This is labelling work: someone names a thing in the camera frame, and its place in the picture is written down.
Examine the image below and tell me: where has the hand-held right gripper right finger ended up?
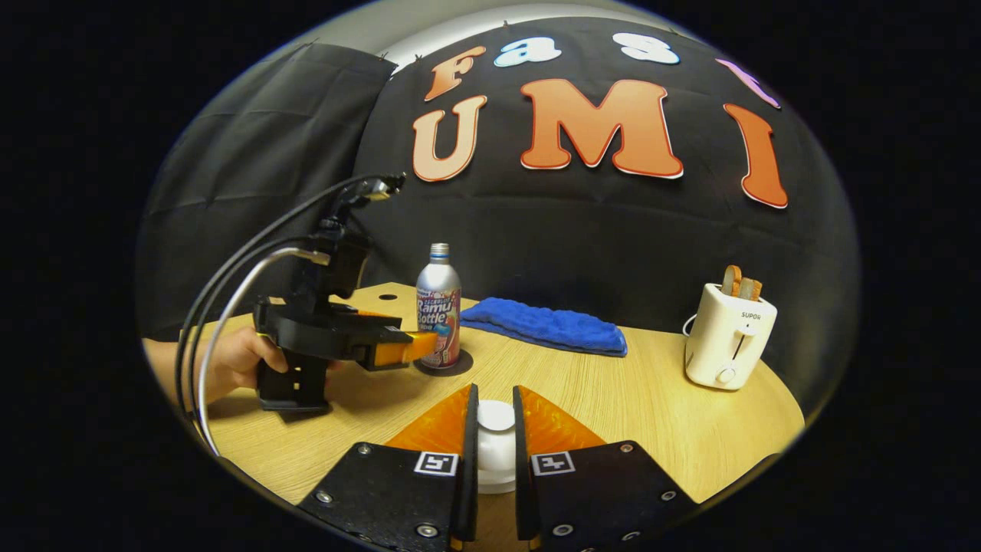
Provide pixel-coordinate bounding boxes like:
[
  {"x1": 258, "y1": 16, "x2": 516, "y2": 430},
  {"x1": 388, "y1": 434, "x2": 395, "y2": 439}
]
[{"x1": 512, "y1": 386, "x2": 700, "y2": 552}]

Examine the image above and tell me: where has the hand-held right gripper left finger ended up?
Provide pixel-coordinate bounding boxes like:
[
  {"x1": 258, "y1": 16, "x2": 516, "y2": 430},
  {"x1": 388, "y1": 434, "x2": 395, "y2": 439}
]
[{"x1": 297, "y1": 383, "x2": 480, "y2": 552}]

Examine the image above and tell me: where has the silver water bottle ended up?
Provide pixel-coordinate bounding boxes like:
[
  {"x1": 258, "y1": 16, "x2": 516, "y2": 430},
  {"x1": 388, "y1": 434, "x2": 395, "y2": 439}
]
[{"x1": 415, "y1": 243, "x2": 463, "y2": 370}]

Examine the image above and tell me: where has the dark round coaster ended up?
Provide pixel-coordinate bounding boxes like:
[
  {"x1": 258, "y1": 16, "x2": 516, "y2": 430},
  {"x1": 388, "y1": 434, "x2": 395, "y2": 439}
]
[{"x1": 414, "y1": 349, "x2": 474, "y2": 377}]

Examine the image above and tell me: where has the blue towel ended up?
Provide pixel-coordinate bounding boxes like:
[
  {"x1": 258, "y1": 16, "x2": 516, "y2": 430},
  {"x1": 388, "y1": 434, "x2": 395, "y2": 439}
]
[{"x1": 460, "y1": 297, "x2": 628, "y2": 358}]

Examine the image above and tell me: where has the white toaster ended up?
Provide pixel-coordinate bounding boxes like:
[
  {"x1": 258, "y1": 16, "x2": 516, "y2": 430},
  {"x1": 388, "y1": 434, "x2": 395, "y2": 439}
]
[{"x1": 684, "y1": 283, "x2": 778, "y2": 391}]

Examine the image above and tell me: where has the grey cable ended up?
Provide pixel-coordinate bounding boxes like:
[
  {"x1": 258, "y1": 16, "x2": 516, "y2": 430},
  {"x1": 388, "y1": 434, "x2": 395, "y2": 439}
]
[{"x1": 197, "y1": 247, "x2": 332, "y2": 458}]

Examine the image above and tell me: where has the black cable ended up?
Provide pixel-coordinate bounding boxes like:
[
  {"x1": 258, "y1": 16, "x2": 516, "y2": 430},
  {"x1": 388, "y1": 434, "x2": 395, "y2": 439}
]
[
  {"x1": 175, "y1": 175, "x2": 393, "y2": 421},
  {"x1": 184, "y1": 236, "x2": 311, "y2": 432}
]

